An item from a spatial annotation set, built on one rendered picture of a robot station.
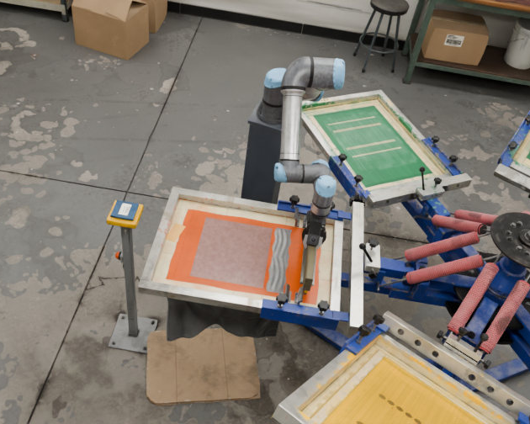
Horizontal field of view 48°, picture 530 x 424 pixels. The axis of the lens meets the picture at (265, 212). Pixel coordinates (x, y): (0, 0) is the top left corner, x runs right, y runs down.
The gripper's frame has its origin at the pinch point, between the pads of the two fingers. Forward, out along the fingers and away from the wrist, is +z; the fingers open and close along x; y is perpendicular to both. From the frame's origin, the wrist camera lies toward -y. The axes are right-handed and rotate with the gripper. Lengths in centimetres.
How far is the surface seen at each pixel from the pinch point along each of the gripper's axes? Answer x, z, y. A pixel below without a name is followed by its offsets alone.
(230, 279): 30.4, 10.1, -15.3
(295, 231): 6.3, 10.0, 17.6
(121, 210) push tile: 83, 9, 11
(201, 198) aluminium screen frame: 51, 7, 26
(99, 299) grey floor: 107, 105, 31
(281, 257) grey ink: 11.1, 9.3, 0.8
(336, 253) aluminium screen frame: -12.0, 6.6, 5.6
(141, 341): 76, 105, 8
